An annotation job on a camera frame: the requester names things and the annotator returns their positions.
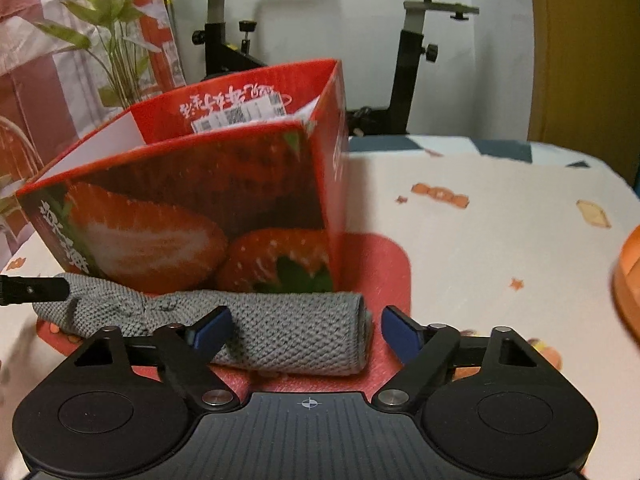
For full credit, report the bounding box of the red strawberry cardboard box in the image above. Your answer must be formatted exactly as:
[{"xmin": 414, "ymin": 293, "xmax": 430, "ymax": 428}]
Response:
[{"xmin": 15, "ymin": 59, "xmax": 351, "ymax": 295}]

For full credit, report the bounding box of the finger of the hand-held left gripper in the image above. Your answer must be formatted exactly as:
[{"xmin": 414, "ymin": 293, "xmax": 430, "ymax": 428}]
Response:
[{"xmin": 0, "ymin": 274, "xmax": 71, "ymax": 307}]

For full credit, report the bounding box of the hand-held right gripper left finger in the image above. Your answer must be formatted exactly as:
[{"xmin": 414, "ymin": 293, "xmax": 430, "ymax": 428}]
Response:
[{"xmin": 75, "ymin": 306, "xmax": 238, "ymax": 411}]

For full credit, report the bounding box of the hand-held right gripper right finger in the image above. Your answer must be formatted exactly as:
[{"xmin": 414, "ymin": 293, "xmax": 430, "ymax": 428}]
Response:
[{"xmin": 375, "ymin": 306, "xmax": 546, "ymax": 411}]

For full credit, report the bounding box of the grey knitted towel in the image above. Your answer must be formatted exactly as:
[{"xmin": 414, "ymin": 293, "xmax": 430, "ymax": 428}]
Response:
[{"xmin": 32, "ymin": 272, "xmax": 373, "ymax": 377}]

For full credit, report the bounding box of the orange plastic object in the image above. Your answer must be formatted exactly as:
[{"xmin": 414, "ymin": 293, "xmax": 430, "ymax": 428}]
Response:
[{"xmin": 611, "ymin": 225, "xmax": 640, "ymax": 346}]

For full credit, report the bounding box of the black exercise bike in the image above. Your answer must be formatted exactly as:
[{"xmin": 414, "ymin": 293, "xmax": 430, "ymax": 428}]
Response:
[{"xmin": 152, "ymin": 0, "xmax": 481, "ymax": 136}]

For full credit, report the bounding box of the printed white tablecloth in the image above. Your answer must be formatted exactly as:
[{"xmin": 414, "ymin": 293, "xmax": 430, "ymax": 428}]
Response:
[{"xmin": 0, "ymin": 135, "xmax": 640, "ymax": 480}]

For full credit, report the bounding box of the wooden door frame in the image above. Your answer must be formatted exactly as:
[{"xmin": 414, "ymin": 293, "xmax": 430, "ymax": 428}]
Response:
[{"xmin": 527, "ymin": 0, "xmax": 640, "ymax": 186}]

